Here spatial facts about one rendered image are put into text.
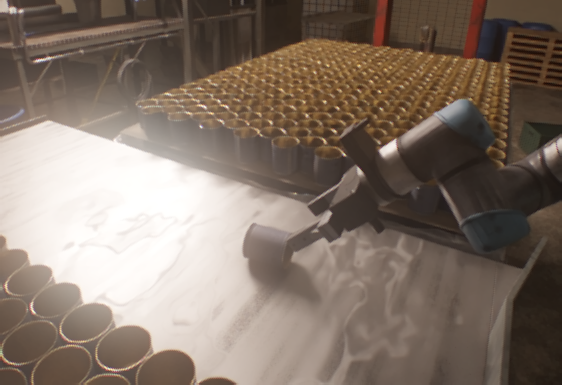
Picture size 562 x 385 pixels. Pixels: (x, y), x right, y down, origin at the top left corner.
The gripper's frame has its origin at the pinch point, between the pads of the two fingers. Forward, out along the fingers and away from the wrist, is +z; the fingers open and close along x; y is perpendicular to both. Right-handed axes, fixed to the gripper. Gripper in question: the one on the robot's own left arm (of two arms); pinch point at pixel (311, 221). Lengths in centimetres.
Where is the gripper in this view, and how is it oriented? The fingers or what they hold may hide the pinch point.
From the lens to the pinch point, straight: 66.9
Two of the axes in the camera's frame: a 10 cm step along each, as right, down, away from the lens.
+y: 6.4, 7.6, 0.9
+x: 3.6, -4.0, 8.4
